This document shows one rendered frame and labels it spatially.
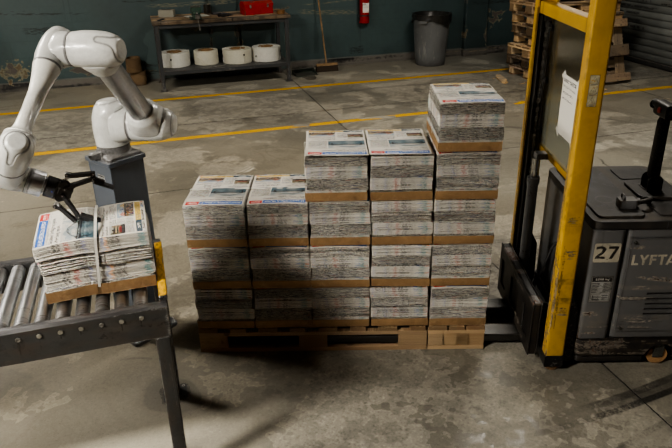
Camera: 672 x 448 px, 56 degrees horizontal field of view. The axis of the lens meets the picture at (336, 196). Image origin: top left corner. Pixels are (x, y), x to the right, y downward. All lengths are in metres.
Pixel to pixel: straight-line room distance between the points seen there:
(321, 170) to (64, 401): 1.60
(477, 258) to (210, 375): 1.41
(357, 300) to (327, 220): 0.46
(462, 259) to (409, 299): 0.33
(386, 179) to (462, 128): 0.40
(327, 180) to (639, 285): 1.51
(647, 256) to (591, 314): 0.37
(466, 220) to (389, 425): 0.98
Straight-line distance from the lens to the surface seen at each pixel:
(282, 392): 3.09
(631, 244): 3.10
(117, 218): 2.43
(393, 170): 2.84
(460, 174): 2.89
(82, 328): 2.31
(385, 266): 3.05
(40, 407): 3.32
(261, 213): 2.94
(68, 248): 2.33
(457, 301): 3.21
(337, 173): 2.84
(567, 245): 2.95
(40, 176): 2.36
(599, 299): 3.20
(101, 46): 2.54
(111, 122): 3.09
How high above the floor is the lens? 2.01
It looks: 23 degrees down
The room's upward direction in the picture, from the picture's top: 1 degrees counter-clockwise
